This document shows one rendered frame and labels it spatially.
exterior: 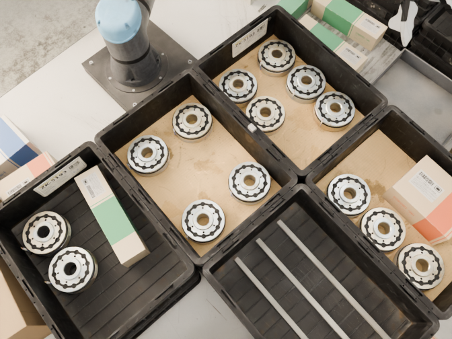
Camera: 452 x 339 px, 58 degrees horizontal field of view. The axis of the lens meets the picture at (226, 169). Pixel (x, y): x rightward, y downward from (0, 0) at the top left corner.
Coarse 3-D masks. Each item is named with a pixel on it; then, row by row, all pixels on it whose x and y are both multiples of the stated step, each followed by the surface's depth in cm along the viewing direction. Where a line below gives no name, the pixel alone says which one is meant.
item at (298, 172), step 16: (288, 16) 107; (240, 32) 106; (304, 32) 105; (208, 80) 101; (224, 96) 99; (384, 96) 98; (256, 128) 96; (352, 128) 96; (272, 144) 95; (336, 144) 94; (288, 160) 93; (320, 160) 93; (304, 176) 92
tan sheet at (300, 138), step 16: (256, 48) 116; (240, 64) 114; (256, 64) 114; (304, 64) 114; (256, 80) 112; (272, 80) 112; (256, 96) 110; (272, 96) 110; (288, 96) 110; (288, 112) 109; (304, 112) 108; (288, 128) 107; (304, 128) 107; (320, 128) 107; (288, 144) 105; (304, 144) 105; (320, 144) 105; (304, 160) 104
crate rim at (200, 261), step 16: (176, 80) 101; (128, 112) 98; (112, 128) 97; (96, 144) 96; (112, 160) 94; (128, 176) 93; (144, 192) 91; (240, 224) 88; (176, 240) 87; (224, 240) 88; (192, 256) 86; (208, 256) 86
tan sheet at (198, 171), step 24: (192, 96) 111; (168, 120) 108; (192, 120) 108; (216, 120) 108; (168, 144) 106; (192, 144) 106; (216, 144) 106; (168, 168) 104; (192, 168) 104; (216, 168) 103; (168, 192) 102; (192, 192) 101; (216, 192) 101; (168, 216) 99; (240, 216) 99
